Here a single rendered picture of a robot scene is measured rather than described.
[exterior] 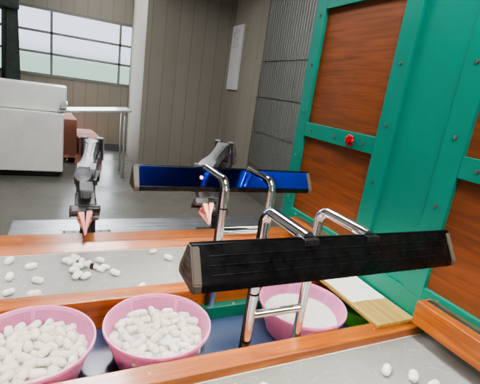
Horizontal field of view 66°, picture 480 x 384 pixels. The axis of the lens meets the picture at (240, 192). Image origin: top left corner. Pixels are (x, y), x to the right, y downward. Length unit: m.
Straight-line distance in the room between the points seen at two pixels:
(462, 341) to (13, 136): 4.87
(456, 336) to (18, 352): 1.04
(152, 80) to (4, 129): 2.11
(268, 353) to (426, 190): 0.66
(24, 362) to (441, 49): 1.32
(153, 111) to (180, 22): 1.36
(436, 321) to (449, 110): 0.58
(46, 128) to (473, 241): 4.72
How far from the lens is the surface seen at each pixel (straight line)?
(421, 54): 1.31
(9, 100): 5.25
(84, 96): 7.26
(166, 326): 1.06
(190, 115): 6.08
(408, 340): 1.23
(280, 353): 0.97
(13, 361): 0.99
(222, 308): 1.19
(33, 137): 5.18
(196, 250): 0.59
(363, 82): 1.46
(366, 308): 1.23
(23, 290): 1.22
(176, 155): 6.12
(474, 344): 1.12
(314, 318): 1.20
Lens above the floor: 1.35
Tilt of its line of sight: 15 degrees down
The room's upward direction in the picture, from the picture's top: 8 degrees clockwise
